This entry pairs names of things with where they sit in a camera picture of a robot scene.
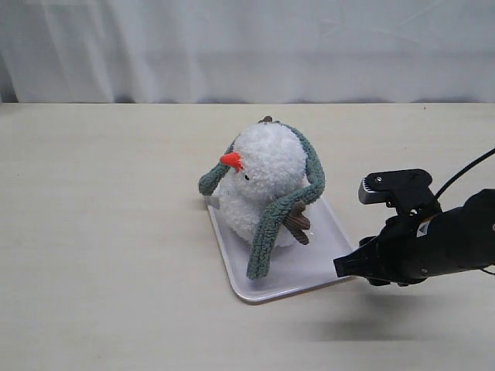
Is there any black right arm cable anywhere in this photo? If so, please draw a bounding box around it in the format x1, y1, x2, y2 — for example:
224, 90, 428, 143
435, 146, 495, 200

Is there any white backdrop curtain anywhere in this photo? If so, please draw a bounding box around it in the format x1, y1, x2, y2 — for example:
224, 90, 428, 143
1, 1, 494, 104

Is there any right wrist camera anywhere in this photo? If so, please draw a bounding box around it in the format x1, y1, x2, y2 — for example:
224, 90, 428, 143
358, 168, 442, 217

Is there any white plastic tray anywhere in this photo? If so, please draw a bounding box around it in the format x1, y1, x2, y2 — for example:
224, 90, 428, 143
204, 196, 355, 305

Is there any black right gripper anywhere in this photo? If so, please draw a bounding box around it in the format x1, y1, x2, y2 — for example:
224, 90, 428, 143
333, 216, 428, 286

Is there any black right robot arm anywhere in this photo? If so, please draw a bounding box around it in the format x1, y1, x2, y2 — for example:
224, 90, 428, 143
333, 189, 494, 286

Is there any white plush snowman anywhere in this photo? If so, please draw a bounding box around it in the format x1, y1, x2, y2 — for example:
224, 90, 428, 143
213, 116, 308, 244

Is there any green fuzzy scarf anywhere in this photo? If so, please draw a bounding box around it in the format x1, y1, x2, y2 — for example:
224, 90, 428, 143
198, 120, 326, 281

